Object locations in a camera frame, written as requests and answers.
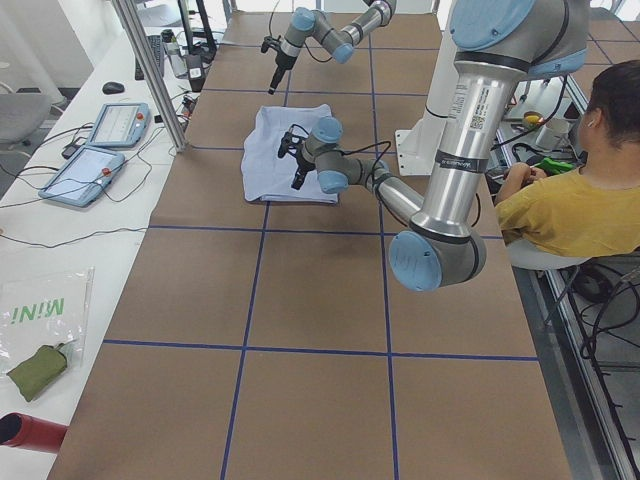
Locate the blue teach pendant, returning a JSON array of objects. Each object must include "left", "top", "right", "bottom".
[
  {"left": 38, "top": 146, "right": 125, "bottom": 208},
  {"left": 86, "top": 103, "right": 150, "bottom": 149}
]

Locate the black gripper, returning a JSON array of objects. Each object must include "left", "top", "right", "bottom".
[
  {"left": 291, "top": 147, "right": 316, "bottom": 190},
  {"left": 268, "top": 51, "right": 296, "bottom": 95}
]

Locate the black computer mouse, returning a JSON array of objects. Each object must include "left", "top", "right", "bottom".
[{"left": 102, "top": 81, "right": 125, "bottom": 95}]

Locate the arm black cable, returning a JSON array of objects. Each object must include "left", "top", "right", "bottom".
[
  {"left": 292, "top": 123, "right": 484, "bottom": 226},
  {"left": 267, "top": 0, "right": 336, "bottom": 64}
]

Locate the near blue teach pendant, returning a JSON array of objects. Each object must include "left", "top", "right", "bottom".
[{"left": 38, "top": 146, "right": 125, "bottom": 208}]

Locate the light blue striped shirt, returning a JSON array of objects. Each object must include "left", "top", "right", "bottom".
[{"left": 241, "top": 104, "right": 339, "bottom": 204}]

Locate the aluminium frame post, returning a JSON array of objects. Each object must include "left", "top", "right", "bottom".
[{"left": 112, "top": 0, "right": 187, "bottom": 153}]

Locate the red bottle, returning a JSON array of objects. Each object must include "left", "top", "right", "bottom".
[{"left": 1, "top": 412, "right": 67, "bottom": 453}]

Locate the clear MINI plastic bag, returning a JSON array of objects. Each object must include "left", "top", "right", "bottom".
[{"left": 1, "top": 267, "right": 94, "bottom": 383}]

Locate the person in yellow shirt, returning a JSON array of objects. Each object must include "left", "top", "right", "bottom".
[{"left": 495, "top": 60, "right": 639, "bottom": 258}]

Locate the black power adapter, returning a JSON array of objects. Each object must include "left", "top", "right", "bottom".
[{"left": 185, "top": 54, "right": 206, "bottom": 93}]

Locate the green folded cloth pouch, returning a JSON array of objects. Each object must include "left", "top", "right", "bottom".
[{"left": 7, "top": 344, "right": 68, "bottom": 402}]

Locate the black pendant cable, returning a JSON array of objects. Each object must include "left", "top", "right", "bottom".
[{"left": 0, "top": 124, "right": 174, "bottom": 249}]

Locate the black keyboard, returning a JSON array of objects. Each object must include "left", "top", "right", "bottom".
[{"left": 134, "top": 35, "right": 165, "bottom": 81}]

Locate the far blue teach pendant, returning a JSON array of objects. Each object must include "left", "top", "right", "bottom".
[{"left": 86, "top": 103, "right": 150, "bottom": 149}]

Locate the grey office chair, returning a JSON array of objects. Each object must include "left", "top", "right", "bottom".
[{"left": 1, "top": 82, "right": 64, "bottom": 154}]

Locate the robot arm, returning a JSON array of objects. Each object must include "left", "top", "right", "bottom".
[
  {"left": 291, "top": 1, "right": 590, "bottom": 291},
  {"left": 261, "top": 0, "right": 397, "bottom": 95}
]

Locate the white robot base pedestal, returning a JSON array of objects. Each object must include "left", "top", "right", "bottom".
[{"left": 395, "top": 1, "right": 459, "bottom": 176}]

